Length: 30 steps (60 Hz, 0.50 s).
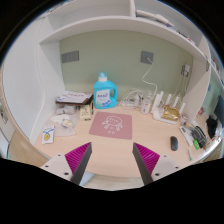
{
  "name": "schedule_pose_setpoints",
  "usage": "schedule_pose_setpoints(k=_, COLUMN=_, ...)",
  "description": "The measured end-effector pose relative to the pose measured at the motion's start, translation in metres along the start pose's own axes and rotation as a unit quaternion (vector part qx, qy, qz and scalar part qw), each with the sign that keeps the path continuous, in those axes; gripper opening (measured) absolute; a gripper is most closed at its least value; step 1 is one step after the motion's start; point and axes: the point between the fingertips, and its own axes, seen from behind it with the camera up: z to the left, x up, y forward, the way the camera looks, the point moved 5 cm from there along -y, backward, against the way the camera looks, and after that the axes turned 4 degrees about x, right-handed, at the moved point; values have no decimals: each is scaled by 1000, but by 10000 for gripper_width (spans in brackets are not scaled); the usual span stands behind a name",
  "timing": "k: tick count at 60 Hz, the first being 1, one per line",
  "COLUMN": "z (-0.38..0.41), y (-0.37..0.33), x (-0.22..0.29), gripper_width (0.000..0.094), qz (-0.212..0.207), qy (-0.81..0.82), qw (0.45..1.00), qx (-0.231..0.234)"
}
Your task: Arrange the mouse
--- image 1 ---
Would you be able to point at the white power strip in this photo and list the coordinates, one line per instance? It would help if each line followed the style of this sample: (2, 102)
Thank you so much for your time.
(131, 104)

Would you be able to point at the white wall shelf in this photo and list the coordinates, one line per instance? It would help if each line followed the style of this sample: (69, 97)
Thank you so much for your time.
(146, 16)

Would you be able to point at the gold foil package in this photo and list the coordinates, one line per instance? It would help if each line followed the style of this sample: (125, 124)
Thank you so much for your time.
(171, 114)

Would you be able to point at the white wall adapter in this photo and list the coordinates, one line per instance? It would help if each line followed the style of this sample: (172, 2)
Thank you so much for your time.
(185, 70)

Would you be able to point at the black bag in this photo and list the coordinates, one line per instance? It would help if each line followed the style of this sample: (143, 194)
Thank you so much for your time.
(212, 125)

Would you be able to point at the stack of books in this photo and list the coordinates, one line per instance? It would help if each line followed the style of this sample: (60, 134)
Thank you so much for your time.
(76, 98)

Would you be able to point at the yellow snack packet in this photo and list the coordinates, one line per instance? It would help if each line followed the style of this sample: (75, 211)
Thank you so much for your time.
(85, 113)

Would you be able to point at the clear plastic bag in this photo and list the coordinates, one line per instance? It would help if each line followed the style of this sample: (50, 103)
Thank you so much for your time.
(64, 125)

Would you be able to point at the green marker pen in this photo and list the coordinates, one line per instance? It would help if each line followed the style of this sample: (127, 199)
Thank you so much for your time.
(190, 154)

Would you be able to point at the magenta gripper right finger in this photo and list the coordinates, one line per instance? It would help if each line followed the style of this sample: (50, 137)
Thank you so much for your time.
(146, 160)

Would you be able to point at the white wifi router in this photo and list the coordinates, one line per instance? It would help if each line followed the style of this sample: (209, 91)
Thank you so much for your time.
(157, 107)

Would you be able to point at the pink mouse pad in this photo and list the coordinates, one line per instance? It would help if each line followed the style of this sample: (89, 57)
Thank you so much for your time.
(112, 125)

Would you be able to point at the black computer mouse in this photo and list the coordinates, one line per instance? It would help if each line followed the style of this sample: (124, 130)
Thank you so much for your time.
(174, 143)

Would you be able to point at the grey wall socket left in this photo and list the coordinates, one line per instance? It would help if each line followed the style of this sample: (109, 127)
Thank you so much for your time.
(70, 57)

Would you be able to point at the white yellow card packet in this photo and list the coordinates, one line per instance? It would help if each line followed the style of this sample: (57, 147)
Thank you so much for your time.
(48, 134)

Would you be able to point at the grey wall socket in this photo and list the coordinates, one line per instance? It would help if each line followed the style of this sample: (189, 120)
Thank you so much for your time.
(146, 57)
(70, 57)

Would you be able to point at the blue detergent bottle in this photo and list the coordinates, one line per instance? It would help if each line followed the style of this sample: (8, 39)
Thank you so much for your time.
(105, 92)

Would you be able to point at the grey wall socket right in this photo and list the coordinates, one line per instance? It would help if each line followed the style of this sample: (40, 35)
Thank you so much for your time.
(146, 57)

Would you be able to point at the black pouch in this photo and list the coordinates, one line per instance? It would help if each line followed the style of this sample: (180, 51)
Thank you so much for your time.
(199, 135)

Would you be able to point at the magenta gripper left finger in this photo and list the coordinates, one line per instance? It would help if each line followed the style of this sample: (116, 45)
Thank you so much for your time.
(77, 160)

